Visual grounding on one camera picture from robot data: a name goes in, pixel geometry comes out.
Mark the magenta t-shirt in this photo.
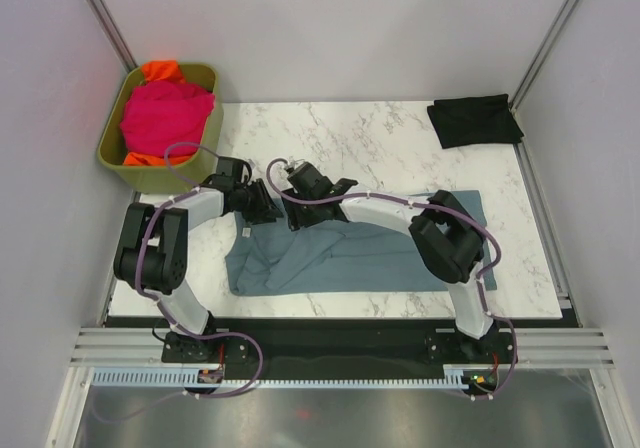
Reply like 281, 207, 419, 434
120, 81, 215, 166

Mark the left aluminium frame post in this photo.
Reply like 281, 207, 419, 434
85, 0, 138, 72

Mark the orange t-shirt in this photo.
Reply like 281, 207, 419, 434
120, 60, 199, 166

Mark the aluminium extrusion rail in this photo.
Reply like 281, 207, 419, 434
70, 328, 613, 369

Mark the blue-grey t-shirt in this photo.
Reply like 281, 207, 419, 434
223, 188, 499, 298

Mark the right aluminium frame post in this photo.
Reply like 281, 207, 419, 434
506, 0, 601, 114

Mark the white slotted cable duct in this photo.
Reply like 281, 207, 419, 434
92, 362, 512, 400

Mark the olive green plastic bin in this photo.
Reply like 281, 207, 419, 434
97, 62, 224, 195

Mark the folded black t-shirt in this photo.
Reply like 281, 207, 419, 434
427, 94, 524, 149

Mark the aluminium frame post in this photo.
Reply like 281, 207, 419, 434
506, 0, 601, 114
85, 0, 138, 72

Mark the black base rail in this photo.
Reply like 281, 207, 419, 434
104, 317, 581, 382

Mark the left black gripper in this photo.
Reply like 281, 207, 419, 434
234, 179, 283, 226

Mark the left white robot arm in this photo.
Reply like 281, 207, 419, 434
113, 175, 283, 363

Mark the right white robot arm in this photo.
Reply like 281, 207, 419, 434
281, 188, 501, 362

